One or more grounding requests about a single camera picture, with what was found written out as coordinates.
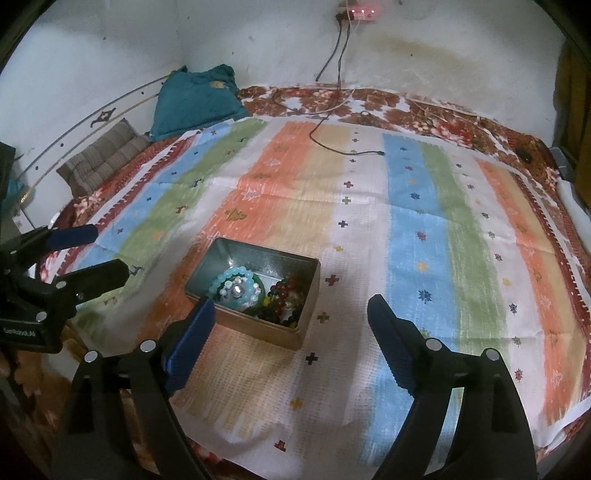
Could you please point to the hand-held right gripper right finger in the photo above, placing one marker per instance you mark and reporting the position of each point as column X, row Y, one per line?
column 392, row 348

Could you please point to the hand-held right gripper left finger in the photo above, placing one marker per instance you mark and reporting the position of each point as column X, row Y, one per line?
column 189, row 350

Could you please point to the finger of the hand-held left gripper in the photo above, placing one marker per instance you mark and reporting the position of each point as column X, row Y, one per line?
column 94, row 277
column 74, row 235

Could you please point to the golden metal tin box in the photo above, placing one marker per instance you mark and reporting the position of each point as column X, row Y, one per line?
column 258, row 330

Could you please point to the teal cloth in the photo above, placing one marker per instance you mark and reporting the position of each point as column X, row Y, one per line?
column 194, row 101

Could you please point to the small black object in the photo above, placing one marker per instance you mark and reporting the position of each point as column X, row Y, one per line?
column 524, row 155

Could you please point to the yellow curtain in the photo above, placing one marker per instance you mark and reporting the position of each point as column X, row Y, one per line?
column 572, row 92

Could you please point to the white power strip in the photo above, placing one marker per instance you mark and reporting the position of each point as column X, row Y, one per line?
column 361, row 13

